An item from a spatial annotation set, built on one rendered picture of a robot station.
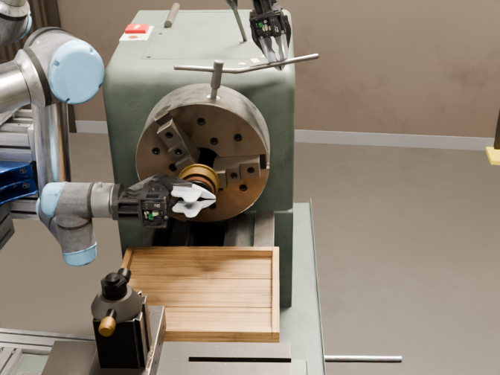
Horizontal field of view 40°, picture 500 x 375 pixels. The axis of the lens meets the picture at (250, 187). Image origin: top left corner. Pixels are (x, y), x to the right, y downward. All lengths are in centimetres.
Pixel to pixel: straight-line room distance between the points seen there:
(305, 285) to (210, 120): 74
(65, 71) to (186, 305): 54
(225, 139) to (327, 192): 215
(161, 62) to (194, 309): 64
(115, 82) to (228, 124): 33
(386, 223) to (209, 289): 202
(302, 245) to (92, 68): 115
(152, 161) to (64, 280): 161
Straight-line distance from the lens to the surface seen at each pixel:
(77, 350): 129
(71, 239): 153
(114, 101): 174
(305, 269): 217
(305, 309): 201
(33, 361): 136
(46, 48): 136
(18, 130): 183
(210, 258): 162
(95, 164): 410
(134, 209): 145
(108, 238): 338
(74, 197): 148
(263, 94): 169
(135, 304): 110
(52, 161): 157
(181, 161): 152
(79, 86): 135
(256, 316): 145
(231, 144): 158
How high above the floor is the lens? 181
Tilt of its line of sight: 29 degrees down
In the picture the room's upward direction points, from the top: 1 degrees counter-clockwise
